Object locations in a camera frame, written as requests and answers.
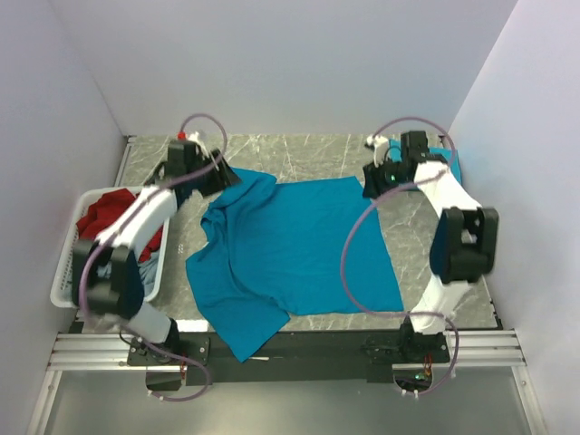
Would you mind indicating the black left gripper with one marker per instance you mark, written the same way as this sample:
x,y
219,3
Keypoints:
x,y
222,178

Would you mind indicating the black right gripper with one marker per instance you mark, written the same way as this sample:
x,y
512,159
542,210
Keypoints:
x,y
374,184

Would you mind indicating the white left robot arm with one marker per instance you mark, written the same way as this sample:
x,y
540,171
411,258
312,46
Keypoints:
x,y
121,296

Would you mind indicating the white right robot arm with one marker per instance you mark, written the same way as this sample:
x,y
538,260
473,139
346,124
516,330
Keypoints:
x,y
464,244

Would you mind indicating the folded teal t shirt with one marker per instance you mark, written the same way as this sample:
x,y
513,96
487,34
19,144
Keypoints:
x,y
455,163

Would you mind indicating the light blue t shirt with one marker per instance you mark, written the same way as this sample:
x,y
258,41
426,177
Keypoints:
x,y
148,273

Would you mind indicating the red t shirt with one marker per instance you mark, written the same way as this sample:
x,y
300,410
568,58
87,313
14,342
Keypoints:
x,y
104,212

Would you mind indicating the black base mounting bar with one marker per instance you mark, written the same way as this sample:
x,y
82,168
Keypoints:
x,y
368,355

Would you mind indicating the white plastic laundry basket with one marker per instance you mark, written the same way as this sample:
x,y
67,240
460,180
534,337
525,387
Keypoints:
x,y
61,292

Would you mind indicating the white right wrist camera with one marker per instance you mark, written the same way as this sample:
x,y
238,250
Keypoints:
x,y
380,147

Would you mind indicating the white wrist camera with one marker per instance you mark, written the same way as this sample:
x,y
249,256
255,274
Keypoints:
x,y
380,147
196,141

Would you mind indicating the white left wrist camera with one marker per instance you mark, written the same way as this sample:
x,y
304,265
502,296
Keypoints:
x,y
196,141

